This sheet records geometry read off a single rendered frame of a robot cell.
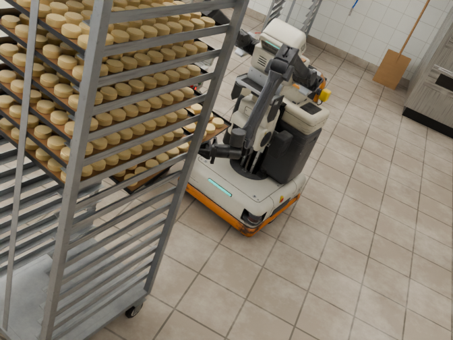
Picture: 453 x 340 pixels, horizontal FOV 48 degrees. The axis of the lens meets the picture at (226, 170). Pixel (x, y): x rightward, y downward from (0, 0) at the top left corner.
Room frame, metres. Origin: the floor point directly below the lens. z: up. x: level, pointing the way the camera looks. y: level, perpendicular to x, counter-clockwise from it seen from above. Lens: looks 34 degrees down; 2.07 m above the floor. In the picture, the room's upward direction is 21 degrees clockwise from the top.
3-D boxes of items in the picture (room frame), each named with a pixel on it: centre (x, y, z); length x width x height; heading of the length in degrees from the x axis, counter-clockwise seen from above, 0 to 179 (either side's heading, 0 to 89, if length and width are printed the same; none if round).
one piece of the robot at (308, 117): (2.91, -0.17, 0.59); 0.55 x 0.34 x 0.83; 65
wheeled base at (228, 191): (2.83, -0.14, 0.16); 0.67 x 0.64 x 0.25; 155
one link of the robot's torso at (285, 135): (2.65, -0.12, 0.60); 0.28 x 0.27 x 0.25; 65
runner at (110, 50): (1.40, 0.30, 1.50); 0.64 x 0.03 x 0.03; 155
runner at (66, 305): (1.40, 0.30, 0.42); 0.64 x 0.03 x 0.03; 155
